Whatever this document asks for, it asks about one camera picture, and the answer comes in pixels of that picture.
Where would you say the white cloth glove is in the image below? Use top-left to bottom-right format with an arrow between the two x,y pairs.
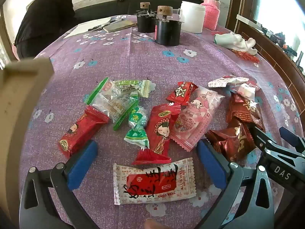
214,32 -> 258,55

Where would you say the dark red snack packet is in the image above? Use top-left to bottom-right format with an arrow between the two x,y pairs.
225,93 -> 266,133
205,119 -> 257,163

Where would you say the red opera girl snack packet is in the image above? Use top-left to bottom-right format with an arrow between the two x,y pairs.
132,103 -> 182,165

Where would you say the small red cartoon snack packet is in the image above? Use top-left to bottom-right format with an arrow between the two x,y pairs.
166,81 -> 199,107

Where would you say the green twisted candy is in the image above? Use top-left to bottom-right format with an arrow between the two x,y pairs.
124,106 -> 150,150

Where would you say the shallow cardboard box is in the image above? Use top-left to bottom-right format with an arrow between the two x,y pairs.
0,58 -> 55,210

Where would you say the white plastic jar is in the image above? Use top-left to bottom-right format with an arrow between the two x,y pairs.
180,1 -> 206,34

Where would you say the red knotted ornament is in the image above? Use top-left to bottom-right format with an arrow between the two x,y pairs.
232,50 -> 259,64

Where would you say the white paper sheet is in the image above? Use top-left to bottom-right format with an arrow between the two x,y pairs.
63,17 -> 112,40

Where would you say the pink insulated bottle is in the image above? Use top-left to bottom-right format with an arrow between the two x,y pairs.
200,0 -> 221,29

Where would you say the clear green-edged snack packet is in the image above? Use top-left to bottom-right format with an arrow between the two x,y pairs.
84,77 -> 140,131

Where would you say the black cylinder with wooden knob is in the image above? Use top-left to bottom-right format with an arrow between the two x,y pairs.
136,2 -> 158,33
154,5 -> 185,46

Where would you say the purple floral tablecloth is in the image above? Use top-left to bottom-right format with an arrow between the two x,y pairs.
18,14 -> 305,229

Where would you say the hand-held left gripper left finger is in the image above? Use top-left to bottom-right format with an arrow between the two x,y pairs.
19,139 -> 99,229

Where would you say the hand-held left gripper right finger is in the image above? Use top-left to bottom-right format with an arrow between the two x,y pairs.
196,139 -> 275,229

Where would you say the bright window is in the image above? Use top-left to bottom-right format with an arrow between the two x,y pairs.
253,0 -> 305,53

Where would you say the pink clear snack packet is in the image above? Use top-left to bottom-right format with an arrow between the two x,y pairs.
170,86 -> 226,152

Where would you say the green and white snack packet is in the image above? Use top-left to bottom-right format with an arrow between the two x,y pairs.
112,79 -> 156,99

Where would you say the clear white-filled snack packet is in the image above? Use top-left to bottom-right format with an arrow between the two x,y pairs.
229,81 -> 262,101

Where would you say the red cartoon girl snack packet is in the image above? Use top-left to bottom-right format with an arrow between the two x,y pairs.
58,105 -> 110,158

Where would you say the black pen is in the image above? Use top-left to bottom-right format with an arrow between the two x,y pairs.
88,20 -> 117,32

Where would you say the black sofa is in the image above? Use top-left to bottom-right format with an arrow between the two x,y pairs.
74,0 -> 205,24

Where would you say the white red-label snack packet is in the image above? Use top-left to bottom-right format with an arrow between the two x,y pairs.
113,157 -> 197,206

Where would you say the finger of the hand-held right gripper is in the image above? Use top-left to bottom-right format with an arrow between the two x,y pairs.
279,126 -> 305,156
249,124 -> 283,152

